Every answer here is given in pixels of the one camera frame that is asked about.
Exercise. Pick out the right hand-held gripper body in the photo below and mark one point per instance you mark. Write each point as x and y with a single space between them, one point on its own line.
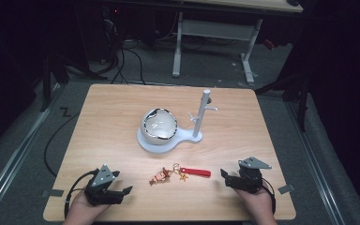
250 176

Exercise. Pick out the white peg stand with base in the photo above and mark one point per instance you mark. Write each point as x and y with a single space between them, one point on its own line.
198 125

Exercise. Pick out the white metal desk frame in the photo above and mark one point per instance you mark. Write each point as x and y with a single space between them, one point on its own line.
215 30

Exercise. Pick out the black metal stand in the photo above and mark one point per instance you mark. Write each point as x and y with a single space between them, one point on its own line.
300 93
47 81

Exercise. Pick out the small red object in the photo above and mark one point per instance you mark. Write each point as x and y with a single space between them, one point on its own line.
269 44

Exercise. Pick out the grey tape strip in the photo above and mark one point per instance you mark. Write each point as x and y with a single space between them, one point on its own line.
53 192
286 188

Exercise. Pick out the metal floor rail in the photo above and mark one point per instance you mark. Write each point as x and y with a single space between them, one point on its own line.
15 153
315 162

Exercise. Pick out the light wooden desk top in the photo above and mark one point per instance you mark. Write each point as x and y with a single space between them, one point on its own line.
247 4

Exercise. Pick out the person's right hand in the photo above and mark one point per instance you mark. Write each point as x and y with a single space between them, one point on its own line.
258 206

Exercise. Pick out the person's left hand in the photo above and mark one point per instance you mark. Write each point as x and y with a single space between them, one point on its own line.
82 211

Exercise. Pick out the white round bowl dark rim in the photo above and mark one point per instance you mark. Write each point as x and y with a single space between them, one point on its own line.
158 126

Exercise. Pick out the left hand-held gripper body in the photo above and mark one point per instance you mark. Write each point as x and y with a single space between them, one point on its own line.
101 184

